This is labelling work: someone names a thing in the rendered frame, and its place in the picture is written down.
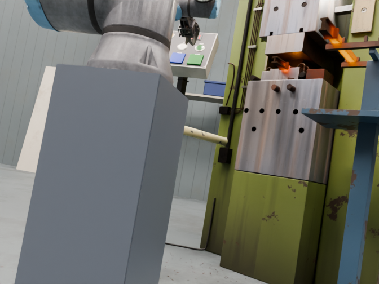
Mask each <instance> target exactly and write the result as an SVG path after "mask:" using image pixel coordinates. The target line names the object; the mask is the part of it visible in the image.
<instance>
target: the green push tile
mask: <svg viewBox="0 0 379 284"><path fill-rule="evenodd" d="M203 58H204V56H203V55H197V54H190V56H189V58H188V61H187V64H188V65H201V63H202V60H203Z"/></svg>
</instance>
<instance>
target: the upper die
mask: <svg viewBox="0 0 379 284"><path fill-rule="evenodd" d="M265 55H266V56H268V57H269V58H271V59H272V60H274V59H273V58H272V57H273V56H278V57H279V58H281V59H282V60H284V61H285V62H289V60H295V59H304V60H305V61H306V62H308V63H309V64H310V65H312V66H313V67H314V68H315V69H326V70H327V71H328V72H329V73H330V74H332V75H334V66H335V62H336V61H335V59H334V58H332V57H331V56H330V55H329V54H328V53H327V52H326V51H325V50H324V49H322V48H321V47H320V46H319V45H318V44H317V43H316V42H315V41H314V40H313V39H312V38H311V37H310V36H308V35H307V34H306V33H305V32H303V33H293V34H283V35H273V36H268V37H267V43H266V50H265Z"/></svg>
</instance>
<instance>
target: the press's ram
mask: <svg viewBox="0 0 379 284"><path fill-rule="evenodd" d="M352 1H353V0H265V3H264V8H263V15H262V22H261V29H260V34H259V37H260V38H261V39H262V40H264V41H265V42H267V37H268V36H278V35H283V34H293V33H303V32H305V33H306V34H307V35H308V36H310V37H311V38H312V39H313V40H314V41H315V42H316V43H317V44H318V45H319V46H320V47H321V48H322V49H324V50H325V51H326V49H325V45H326V44H329V40H328V39H324V37H323V35H322V34H321V33H320V32H319V29H321V22H322V21H321V19H320V18H324V17H329V19H330V20H331V22H332V23H333V24H334V26H335V28H339V35H340V36H341V37H342V38H346V42H347V38H348V33H349V25H350V17H351V11H352ZM326 52H327V53H328V54H329V55H330V56H331V57H332V58H334V59H335V60H344V59H345V58H344V57H343V56H342V55H341V54H340V52H339V51H326Z"/></svg>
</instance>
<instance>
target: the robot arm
mask: <svg viewBox="0 0 379 284"><path fill-rule="evenodd" d="M24 1H25V3H26V6H27V10H28V12H29V14H30V16H31V17H32V19H33V20H34V21H35V22H36V23H37V24H38V25H39V26H41V27H42V28H45V29H50V30H54V31H57V32H73V33H86V34H98V35H102V37H101V40H100V42H99V44H98V45H97V47H96V49H95V50H94V52H93V53H92V55H91V57H90V58H89V60H88V61H87V64H86V66H91V67H97V68H108V69H119V70H129V71H136V72H147V73H158V74H161V75H162V76H163V77H165V78H166V79H167V80H168V81H169V82H170V83H171V84H172V85H173V83H174V80H173V74H172V70H171V65H170V59H169V52H170V46H171V39H172V35H173V29H174V23H175V21H178V20H180V24H179V26H178V32H179V30H180V33H179V37H181V36H182V37H185V38H186V39H185V44H187V43H189V44H191V45H192V46H194V44H195V43H196V41H197V38H198V36H199V32H200V28H199V24H197V21H196V20H195V19H193V18H194V17H198V18H206V19H215V18H217V16H218V14H219V9H220V3H221V0H24Z"/></svg>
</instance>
